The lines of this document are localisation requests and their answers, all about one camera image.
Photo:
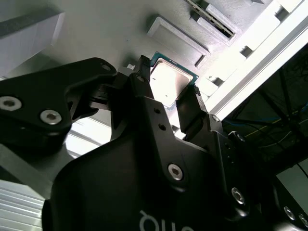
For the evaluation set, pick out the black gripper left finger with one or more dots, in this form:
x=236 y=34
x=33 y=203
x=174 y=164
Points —
x=36 y=96

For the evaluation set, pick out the silver topped CPU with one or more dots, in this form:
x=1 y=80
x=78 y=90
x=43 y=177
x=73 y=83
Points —
x=168 y=81

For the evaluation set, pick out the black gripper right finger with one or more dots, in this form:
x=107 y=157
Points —
x=226 y=168

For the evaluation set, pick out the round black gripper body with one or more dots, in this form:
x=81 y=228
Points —
x=108 y=192

